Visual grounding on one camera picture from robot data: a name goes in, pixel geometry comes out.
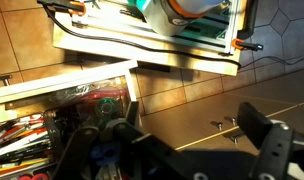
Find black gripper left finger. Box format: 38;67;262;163
53;100;200;180

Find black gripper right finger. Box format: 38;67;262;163
237;101;296;180

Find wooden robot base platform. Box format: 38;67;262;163
52;0;260;77

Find metal screw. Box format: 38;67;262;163
229;133;243;146
210;120;225;132
224;115;238;127

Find green round tape dispenser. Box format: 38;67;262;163
94;98;121;121

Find orange black bar clamp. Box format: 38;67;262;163
231;38;265;53
36;0;88;17

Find white drawer with utensils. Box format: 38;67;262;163
0;59;141;180

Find black power cable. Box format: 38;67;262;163
41;2;304;70

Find red handled scissors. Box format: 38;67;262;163
17;172;50;180

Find dark metal cabinet handle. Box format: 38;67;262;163
0;74;13;87

